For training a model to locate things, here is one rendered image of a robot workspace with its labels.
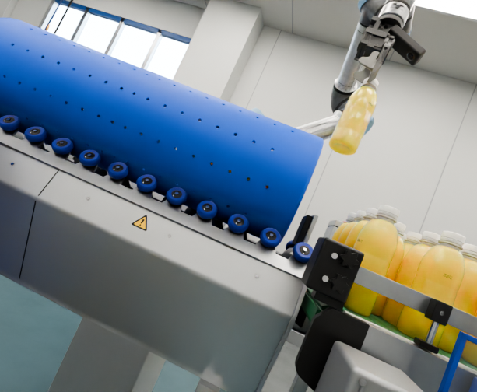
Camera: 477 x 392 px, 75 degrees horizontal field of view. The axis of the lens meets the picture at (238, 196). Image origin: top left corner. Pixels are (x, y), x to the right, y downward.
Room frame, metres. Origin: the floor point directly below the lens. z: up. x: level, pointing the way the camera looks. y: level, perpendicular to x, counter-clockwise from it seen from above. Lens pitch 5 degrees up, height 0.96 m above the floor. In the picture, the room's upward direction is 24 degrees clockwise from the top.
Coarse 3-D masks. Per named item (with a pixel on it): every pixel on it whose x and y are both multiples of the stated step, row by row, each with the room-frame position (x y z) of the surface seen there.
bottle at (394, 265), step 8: (400, 232) 0.69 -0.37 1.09; (400, 240) 0.68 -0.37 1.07; (400, 248) 0.68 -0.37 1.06; (400, 256) 0.68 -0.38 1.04; (392, 264) 0.67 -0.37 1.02; (400, 264) 0.69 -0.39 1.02; (392, 272) 0.68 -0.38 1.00; (392, 280) 0.68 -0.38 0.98; (384, 296) 0.68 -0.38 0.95; (376, 304) 0.67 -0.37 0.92; (384, 304) 0.69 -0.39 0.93; (376, 312) 0.67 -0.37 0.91
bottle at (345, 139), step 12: (372, 84) 0.78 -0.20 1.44; (360, 96) 0.76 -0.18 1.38; (372, 96) 0.76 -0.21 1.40; (348, 108) 0.77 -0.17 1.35; (360, 108) 0.75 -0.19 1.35; (372, 108) 0.76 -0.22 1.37; (348, 120) 0.75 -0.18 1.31; (360, 120) 0.75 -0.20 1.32; (336, 132) 0.76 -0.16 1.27; (348, 132) 0.75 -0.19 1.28; (360, 132) 0.75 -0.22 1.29; (336, 144) 0.77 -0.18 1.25; (348, 144) 0.74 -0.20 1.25
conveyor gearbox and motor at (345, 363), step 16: (336, 352) 0.46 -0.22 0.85; (352, 352) 0.45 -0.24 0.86; (336, 368) 0.44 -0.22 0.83; (352, 368) 0.40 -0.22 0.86; (368, 368) 0.41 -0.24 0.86; (384, 368) 0.45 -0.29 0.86; (320, 384) 0.48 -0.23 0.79; (336, 384) 0.42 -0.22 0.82; (352, 384) 0.39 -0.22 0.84; (368, 384) 0.39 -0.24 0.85; (384, 384) 0.39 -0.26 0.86; (400, 384) 0.40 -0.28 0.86
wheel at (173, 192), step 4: (172, 188) 0.69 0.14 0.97; (176, 188) 0.69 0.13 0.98; (180, 188) 0.69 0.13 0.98; (168, 192) 0.68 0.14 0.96; (172, 192) 0.68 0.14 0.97; (176, 192) 0.68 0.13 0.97; (180, 192) 0.69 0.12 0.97; (184, 192) 0.69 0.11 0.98; (168, 196) 0.67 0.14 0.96; (172, 196) 0.68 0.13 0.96; (176, 196) 0.68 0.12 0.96; (180, 196) 0.68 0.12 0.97; (184, 196) 0.68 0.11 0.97; (168, 200) 0.68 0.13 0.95; (172, 200) 0.67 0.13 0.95; (176, 200) 0.67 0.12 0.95; (180, 200) 0.67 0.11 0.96; (184, 200) 0.68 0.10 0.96; (172, 204) 0.68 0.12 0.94; (176, 204) 0.68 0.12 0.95; (180, 204) 0.68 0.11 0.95
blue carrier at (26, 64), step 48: (0, 48) 0.71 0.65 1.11; (48, 48) 0.72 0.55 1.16; (0, 96) 0.73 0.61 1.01; (48, 96) 0.70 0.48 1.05; (96, 96) 0.68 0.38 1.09; (144, 96) 0.67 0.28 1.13; (192, 96) 0.69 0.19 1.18; (48, 144) 0.82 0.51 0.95; (96, 144) 0.71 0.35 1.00; (144, 144) 0.67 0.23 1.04; (192, 144) 0.65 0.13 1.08; (240, 144) 0.64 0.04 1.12; (288, 144) 0.64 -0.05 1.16; (192, 192) 0.69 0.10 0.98; (240, 192) 0.65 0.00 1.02; (288, 192) 0.63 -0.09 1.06
